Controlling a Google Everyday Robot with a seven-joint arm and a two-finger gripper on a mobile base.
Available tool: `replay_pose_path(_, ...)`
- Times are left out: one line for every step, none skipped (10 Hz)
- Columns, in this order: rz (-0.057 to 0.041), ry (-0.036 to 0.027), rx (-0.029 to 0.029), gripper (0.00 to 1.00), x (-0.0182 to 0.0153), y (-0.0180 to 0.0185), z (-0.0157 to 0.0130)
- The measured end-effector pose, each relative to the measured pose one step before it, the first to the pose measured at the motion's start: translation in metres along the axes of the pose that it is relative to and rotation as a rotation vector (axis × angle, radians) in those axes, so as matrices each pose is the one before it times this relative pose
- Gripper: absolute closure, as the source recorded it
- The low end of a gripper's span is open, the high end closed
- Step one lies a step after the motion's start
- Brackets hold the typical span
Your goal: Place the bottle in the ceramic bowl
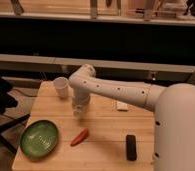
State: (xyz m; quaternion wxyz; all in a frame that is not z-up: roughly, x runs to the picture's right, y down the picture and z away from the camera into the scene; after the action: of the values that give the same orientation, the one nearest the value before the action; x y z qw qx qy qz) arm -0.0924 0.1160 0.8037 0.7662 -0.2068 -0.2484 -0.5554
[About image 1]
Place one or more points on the green ceramic bowl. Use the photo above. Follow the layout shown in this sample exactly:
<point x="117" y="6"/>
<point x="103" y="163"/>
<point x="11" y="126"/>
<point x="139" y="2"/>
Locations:
<point x="39" y="139"/>

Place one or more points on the white paper cup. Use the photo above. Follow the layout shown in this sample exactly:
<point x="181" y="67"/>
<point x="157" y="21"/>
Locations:
<point x="61" y="86"/>

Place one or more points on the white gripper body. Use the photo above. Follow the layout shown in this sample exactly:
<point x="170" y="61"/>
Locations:
<point x="80" y="106"/>

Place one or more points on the wooden table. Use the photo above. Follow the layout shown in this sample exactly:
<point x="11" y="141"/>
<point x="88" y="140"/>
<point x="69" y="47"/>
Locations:
<point x="105" y="147"/>

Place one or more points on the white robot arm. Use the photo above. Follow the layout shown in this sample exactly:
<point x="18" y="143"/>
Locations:
<point x="173" y="108"/>

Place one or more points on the black office chair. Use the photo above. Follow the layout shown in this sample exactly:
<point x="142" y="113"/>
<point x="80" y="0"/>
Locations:
<point x="7" y="101"/>

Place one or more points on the white folded cloth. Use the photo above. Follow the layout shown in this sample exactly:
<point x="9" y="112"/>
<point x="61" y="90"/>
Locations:
<point x="121" y="106"/>

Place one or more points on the black rectangular remote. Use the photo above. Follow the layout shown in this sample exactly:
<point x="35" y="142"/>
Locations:
<point x="131" y="152"/>

